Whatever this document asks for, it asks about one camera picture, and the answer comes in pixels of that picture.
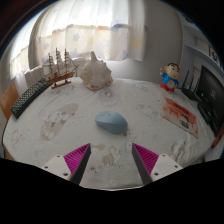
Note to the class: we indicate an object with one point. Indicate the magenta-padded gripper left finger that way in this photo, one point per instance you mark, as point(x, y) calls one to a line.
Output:
point(75, 159)

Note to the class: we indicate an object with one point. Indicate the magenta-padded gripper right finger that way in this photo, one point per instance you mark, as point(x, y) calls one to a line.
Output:
point(146, 160)

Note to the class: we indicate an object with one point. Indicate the light blue computer mouse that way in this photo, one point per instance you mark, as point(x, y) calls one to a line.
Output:
point(111, 122)

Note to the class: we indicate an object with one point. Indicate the orange printed mouse pad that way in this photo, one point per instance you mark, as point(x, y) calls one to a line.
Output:
point(180, 116)

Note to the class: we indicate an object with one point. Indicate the white cartoon-print tablecloth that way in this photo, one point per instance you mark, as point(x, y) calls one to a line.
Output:
point(143, 110)

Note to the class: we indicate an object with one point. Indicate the black box device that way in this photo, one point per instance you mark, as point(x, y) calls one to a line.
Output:
point(206, 113)

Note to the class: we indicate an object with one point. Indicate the black keyboard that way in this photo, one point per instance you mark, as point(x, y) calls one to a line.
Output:
point(30, 96)

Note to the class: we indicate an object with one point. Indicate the black router with antennas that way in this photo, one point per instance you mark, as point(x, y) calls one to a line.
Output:
point(190, 93)

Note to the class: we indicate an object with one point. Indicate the wooden model sailing ship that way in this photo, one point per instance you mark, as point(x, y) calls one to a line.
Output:
point(60, 76)

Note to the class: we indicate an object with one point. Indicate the cartoon boy clock figurine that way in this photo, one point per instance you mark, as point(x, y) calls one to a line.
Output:
point(170, 78)

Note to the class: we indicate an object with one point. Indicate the large white conch shell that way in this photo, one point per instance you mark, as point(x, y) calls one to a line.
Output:
point(96, 75)

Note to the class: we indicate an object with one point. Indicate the orange wooden chair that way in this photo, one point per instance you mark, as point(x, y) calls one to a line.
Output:
point(8, 98)

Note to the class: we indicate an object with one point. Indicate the black monitor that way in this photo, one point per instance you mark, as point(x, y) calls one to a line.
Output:
point(213, 91)

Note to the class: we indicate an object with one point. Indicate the white star-print curtain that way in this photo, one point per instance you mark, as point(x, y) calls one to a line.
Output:
point(93, 30)

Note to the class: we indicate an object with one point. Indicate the white wall shelf unit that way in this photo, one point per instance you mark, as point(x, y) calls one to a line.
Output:
point(200, 50)

